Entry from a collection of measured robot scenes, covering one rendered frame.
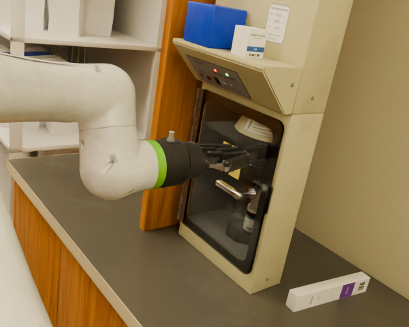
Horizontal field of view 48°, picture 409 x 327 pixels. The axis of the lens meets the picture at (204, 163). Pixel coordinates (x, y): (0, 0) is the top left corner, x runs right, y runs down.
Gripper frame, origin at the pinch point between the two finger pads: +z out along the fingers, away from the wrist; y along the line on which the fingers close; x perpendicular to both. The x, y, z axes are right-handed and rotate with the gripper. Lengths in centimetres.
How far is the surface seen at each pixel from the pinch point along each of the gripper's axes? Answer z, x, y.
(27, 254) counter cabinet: -22, 68, 79
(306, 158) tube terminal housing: 13.4, 0.9, -4.6
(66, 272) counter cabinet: -22, 54, 44
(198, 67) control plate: -2.0, -14.2, 21.5
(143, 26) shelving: 47, -11, 130
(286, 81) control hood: 0.5, -17.3, -4.6
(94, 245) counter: -21, 37, 31
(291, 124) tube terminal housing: 5.4, -7.8, -4.6
